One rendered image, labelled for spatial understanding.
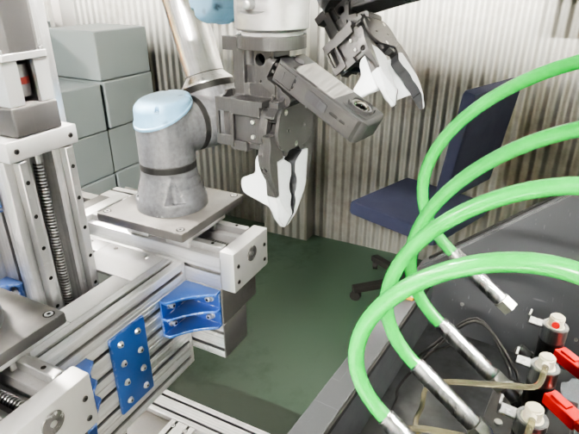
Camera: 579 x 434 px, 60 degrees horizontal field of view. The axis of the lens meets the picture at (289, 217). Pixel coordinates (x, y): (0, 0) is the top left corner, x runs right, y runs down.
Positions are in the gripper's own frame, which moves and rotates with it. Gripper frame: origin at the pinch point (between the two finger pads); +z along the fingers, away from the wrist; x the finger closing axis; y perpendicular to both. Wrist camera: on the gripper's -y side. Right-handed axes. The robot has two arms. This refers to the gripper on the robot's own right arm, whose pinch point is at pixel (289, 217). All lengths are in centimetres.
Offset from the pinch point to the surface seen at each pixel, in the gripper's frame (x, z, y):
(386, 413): 12.3, 9.7, -18.0
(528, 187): 4.7, -10.7, -24.6
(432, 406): -21.1, 40.0, -15.1
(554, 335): -10.5, 11.7, -29.1
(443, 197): -3.2, -5.1, -16.3
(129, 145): -154, 69, 215
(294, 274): -157, 123, 97
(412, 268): -3.3, 4.0, -14.0
